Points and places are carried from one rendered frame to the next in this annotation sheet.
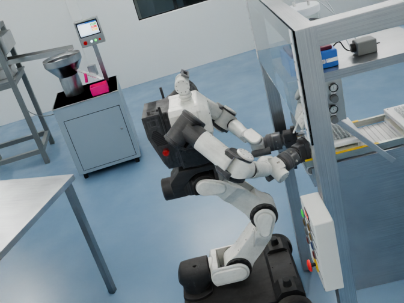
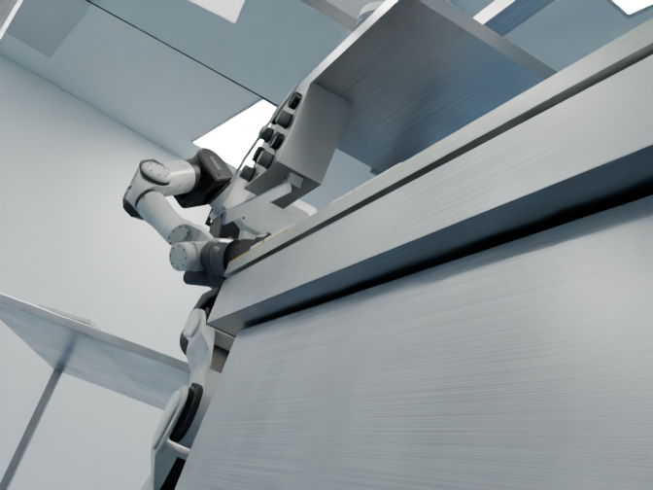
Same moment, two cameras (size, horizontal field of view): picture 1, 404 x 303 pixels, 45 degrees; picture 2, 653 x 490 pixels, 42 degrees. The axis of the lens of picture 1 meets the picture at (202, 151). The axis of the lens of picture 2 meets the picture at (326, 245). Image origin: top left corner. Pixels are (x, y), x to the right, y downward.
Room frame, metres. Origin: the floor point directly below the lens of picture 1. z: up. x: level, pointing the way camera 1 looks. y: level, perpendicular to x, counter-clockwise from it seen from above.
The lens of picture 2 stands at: (1.45, -2.15, 0.35)
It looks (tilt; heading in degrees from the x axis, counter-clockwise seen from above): 20 degrees up; 68
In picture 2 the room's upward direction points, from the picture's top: 21 degrees clockwise
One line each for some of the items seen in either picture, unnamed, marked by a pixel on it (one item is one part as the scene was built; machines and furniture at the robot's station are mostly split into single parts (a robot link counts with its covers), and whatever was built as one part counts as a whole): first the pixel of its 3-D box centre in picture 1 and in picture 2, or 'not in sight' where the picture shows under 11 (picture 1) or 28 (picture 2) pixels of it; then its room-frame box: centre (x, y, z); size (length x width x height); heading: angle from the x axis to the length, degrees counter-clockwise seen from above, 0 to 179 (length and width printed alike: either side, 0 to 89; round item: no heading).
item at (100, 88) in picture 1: (99, 88); not in sight; (4.39, 0.75, 0.80); 0.16 x 0.12 x 0.09; 94
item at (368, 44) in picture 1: (362, 45); not in sight; (2.00, -0.79, 1.30); 0.10 x 0.07 x 0.06; 86
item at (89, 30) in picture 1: (96, 51); not in sight; (4.73, 0.71, 1.07); 0.23 x 0.10 x 0.62; 94
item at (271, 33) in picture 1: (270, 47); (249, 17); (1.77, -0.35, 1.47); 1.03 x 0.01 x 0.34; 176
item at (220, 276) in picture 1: (228, 264); not in sight; (2.12, 0.03, 0.28); 0.21 x 0.20 x 0.13; 86
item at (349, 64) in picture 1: (347, 56); (408, 104); (2.07, -0.74, 1.25); 0.62 x 0.38 x 0.04; 86
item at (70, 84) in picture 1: (74, 73); not in sight; (4.63, 0.96, 0.95); 0.49 x 0.36 x 0.38; 94
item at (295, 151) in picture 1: (296, 154); (242, 259); (1.97, -0.42, 0.90); 0.12 x 0.10 x 0.13; 118
